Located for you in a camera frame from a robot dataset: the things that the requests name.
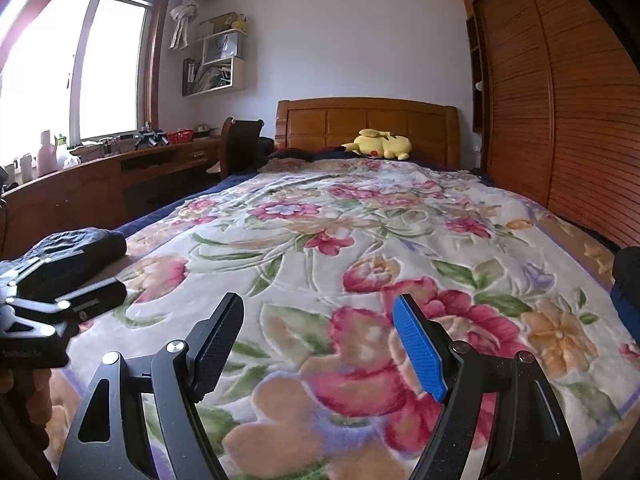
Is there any pink bottle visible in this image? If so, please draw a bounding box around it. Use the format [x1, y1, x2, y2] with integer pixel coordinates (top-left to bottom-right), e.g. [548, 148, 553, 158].
[37, 130, 57, 176]

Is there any white paper bag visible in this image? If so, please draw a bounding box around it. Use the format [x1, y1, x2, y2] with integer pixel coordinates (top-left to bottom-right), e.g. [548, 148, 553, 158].
[210, 35, 242, 61]

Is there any cardboard box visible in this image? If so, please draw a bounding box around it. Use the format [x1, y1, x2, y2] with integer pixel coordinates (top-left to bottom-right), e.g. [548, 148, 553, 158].
[200, 12, 238, 36]

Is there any wooden bed headboard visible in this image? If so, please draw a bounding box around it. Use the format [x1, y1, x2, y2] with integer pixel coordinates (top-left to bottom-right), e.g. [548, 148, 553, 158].
[275, 98, 461, 170]

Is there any white wall shelf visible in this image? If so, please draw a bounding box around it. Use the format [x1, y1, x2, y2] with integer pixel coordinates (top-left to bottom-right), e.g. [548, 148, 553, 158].
[181, 12, 249, 97]

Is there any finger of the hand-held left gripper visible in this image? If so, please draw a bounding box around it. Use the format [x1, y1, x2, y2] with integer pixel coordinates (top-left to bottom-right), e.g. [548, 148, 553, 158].
[0, 256, 58, 297]
[10, 280, 128, 323]

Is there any blue cloth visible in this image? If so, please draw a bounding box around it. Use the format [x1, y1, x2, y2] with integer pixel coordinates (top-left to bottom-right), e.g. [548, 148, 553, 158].
[611, 247, 640, 348]

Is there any stack of papers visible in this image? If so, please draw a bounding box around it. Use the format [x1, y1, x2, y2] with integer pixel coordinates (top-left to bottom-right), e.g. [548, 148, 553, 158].
[196, 62, 233, 92]

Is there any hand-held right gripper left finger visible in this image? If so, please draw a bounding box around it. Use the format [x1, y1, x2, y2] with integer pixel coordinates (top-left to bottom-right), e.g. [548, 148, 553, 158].
[59, 292, 246, 480]

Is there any yellow plush toy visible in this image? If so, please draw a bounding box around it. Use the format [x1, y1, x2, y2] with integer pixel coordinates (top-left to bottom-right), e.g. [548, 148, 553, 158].
[341, 129, 413, 162]

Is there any dark blue bed sheet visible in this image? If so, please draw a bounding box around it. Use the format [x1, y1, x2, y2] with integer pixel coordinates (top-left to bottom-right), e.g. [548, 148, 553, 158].
[115, 170, 281, 241]

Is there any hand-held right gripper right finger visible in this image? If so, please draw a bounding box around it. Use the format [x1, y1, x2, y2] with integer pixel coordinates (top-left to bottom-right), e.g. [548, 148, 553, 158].
[391, 294, 583, 480]

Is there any tied beige curtain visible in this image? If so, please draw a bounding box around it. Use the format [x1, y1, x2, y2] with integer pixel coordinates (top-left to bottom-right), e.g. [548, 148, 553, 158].
[169, 0, 217, 51]

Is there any floral blanket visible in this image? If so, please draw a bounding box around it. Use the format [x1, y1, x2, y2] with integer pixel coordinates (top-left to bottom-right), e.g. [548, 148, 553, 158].
[47, 157, 640, 480]

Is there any black jacket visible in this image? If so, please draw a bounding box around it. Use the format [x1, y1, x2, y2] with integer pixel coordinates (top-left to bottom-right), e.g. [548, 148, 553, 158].
[0, 227, 128, 298]

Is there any dark pillow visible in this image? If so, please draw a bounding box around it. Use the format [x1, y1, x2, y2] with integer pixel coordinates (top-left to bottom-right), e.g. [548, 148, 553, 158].
[265, 146, 361, 163]

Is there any window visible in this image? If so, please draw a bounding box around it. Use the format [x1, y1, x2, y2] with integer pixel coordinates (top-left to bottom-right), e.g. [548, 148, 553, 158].
[0, 0, 173, 171]

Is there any person's left hand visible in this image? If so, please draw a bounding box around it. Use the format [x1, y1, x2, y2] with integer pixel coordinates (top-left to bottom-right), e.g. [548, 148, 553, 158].
[14, 367, 54, 427]

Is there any wooden desk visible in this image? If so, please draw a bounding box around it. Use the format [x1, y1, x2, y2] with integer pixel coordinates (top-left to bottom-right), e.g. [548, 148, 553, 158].
[0, 136, 223, 261]

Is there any wooden slatted wardrobe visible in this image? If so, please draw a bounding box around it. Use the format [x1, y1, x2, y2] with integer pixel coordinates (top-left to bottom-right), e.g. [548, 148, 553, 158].
[457, 0, 640, 251]

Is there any wooden chair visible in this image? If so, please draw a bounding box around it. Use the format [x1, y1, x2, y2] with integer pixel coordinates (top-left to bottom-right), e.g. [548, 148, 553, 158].
[220, 117, 266, 181]

